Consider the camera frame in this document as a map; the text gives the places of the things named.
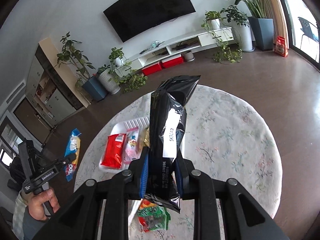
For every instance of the green snack packet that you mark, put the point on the green snack packet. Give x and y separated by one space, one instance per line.
152 217

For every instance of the blue snack packet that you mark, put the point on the blue snack packet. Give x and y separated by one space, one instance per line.
72 146

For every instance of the black set-top box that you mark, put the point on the black set-top box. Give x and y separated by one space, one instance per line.
181 46

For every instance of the beige curtain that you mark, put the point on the beige curtain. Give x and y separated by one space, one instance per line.
277 10

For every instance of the black television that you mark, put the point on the black television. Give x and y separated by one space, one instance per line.
150 7

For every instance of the person's left hand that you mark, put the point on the person's left hand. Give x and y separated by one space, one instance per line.
40 205

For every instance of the red storage box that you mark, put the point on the red storage box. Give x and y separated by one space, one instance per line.
172 61
152 69

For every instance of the pink snack packet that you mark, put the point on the pink snack packet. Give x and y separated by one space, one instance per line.
132 145

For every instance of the black snack packet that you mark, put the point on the black snack packet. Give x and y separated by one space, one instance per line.
162 120

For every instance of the white television cabinet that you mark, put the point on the white television cabinet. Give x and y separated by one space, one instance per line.
207 38

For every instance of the plant in tall white pot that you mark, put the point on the plant in tall white pot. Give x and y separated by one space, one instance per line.
245 37

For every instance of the white air vent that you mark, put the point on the white air vent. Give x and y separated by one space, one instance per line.
15 92

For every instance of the built-in wall cabinet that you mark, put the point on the built-in wall cabinet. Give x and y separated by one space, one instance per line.
55 90

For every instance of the large red snack packet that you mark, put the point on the large red snack packet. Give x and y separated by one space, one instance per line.
113 150

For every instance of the gold snack packet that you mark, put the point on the gold snack packet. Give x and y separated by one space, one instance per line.
145 137

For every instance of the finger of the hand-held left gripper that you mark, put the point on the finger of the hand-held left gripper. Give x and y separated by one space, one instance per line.
63 162

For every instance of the small-leaved tree in blue pot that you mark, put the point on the small-leaved tree in blue pot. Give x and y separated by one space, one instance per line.
96 88

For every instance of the trailing plant in white pot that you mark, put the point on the trailing plant in white pot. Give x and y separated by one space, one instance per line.
118 60
215 22

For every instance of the person's left forearm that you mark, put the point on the person's left forearm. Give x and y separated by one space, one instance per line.
27 226

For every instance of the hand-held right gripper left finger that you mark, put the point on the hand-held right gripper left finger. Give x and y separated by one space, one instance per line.
144 177

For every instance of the dark outdoor chair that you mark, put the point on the dark outdoor chair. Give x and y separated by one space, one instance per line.
307 30

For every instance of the empty round grey pot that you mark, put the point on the empty round grey pot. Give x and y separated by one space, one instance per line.
188 55

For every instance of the plant in white ribbed pot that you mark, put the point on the plant in white ribbed pot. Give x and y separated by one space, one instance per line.
110 82

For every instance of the white plastic tray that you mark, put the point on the white plastic tray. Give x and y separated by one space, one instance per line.
117 127

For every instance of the broad-leaved plant in blue pot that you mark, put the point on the broad-leaved plant in blue pot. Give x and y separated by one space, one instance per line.
262 32

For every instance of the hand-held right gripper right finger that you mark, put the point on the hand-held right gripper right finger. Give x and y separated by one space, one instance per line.
179 177

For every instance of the brown door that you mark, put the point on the brown door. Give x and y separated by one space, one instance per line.
30 120

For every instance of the red paper bag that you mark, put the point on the red paper bag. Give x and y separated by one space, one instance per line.
281 47

